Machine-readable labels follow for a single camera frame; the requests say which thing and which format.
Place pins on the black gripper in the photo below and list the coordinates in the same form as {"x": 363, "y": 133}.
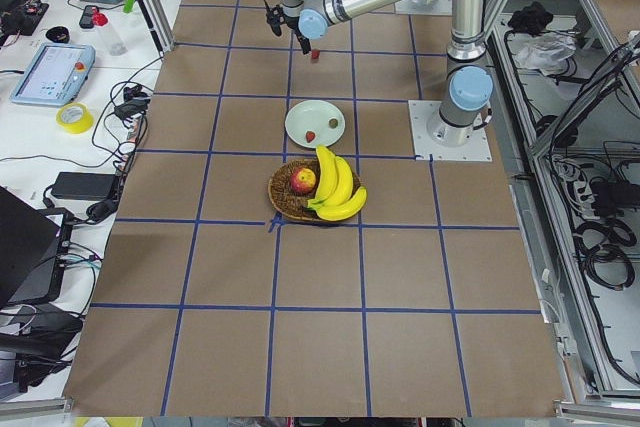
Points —
{"x": 300, "y": 38}

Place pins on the pale green plate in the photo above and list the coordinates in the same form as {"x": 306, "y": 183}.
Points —
{"x": 314, "y": 115}

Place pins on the red yellow apple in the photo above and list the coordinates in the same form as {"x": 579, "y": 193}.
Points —
{"x": 303, "y": 181}

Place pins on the brown wicker basket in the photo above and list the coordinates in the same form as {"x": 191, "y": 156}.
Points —
{"x": 289, "y": 203}

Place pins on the yellow banana bunch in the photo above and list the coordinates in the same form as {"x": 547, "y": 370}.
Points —
{"x": 335, "y": 198}

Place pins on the green marker object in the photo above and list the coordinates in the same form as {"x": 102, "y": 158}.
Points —
{"x": 128, "y": 6}

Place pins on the clear bottle red cap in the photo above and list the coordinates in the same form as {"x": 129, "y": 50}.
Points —
{"x": 107, "y": 32}

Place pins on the black cloth bundle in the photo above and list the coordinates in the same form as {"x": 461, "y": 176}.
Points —
{"x": 532, "y": 19}

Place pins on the yellow tape roll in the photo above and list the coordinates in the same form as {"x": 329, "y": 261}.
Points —
{"x": 74, "y": 118}

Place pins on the crumpled white cloth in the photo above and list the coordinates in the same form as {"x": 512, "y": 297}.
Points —
{"x": 548, "y": 53}

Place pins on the black small bowl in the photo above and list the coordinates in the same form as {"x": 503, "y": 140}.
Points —
{"x": 58, "y": 34}

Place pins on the near teach pendant tablet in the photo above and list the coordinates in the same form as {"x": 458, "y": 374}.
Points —
{"x": 55, "y": 75}

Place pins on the black power adapter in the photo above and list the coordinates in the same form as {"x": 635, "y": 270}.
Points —
{"x": 84, "y": 186}

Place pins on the black laptop computer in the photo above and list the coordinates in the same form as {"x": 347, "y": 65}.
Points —
{"x": 33, "y": 243}

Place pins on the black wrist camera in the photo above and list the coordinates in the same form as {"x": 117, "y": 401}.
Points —
{"x": 275, "y": 19}

